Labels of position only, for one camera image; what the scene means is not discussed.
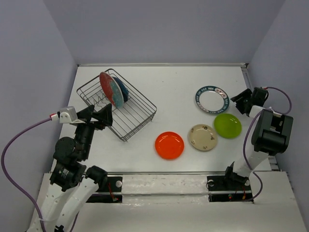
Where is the red teal flower plate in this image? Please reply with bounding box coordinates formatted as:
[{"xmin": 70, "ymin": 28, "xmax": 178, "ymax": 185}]
[{"xmin": 99, "ymin": 72, "xmax": 124, "ymax": 108}]

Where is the beige plate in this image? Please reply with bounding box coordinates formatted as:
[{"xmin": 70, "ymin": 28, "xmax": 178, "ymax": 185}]
[{"xmin": 188, "ymin": 124, "xmax": 218, "ymax": 152}]

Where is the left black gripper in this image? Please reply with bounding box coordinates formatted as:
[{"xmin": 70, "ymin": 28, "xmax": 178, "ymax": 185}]
[{"xmin": 74, "ymin": 102, "xmax": 114, "ymax": 158}]

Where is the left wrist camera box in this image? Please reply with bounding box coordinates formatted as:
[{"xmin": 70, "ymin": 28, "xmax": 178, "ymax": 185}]
[{"xmin": 50, "ymin": 106, "xmax": 85, "ymax": 124}]

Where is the wire dish rack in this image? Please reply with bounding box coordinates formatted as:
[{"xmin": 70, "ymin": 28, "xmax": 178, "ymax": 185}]
[{"xmin": 76, "ymin": 68, "xmax": 157, "ymax": 142}]

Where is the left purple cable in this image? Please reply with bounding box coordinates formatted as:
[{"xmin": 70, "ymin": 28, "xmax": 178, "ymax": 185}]
[{"xmin": 1, "ymin": 117, "xmax": 78, "ymax": 232}]

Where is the orange plate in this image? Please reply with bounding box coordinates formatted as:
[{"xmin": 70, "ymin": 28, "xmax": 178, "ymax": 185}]
[{"xmin": 154, "ymin": 131, "xmax": 184, "ymax": 160}]

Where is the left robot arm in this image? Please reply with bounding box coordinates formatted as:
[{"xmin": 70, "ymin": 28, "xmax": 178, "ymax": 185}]
[{"xmin": 28, "ymin": 103, "xmax": 113, "ymax": 232}]

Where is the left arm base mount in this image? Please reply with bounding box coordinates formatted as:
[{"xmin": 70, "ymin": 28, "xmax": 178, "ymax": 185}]
[{"xmin": 86, "ymin": 175, "xmax": 123, "ymax": 203}]

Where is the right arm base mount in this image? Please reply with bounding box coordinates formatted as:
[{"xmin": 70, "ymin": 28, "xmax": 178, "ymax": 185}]
[{"xmin": 206, "ymin": 163, "xmax": 253, "ymax": 203}]

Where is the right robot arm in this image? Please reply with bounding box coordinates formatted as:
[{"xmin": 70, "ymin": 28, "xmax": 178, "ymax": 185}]
[{"xmin": 222, "ymin": 87, "xmax": 294, "ymax": 189}]

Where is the green plate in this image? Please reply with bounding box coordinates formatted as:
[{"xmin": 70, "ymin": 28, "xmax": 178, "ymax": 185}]
[{"xmin": 213, "ymin": 114, "xmax": 242, "ymax": 139}]

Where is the dark blue leaf plate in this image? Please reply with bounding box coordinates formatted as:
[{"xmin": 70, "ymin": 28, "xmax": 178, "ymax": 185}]
[{"xmin": 114, "ymin": 77, "xmax": 129, "ymax": 102}]

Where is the white plate teal rim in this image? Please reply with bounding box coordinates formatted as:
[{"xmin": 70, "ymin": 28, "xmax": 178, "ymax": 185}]
[{"xmin": 195, "ymin": 86, "xmax": 230, "ymax": 115}]

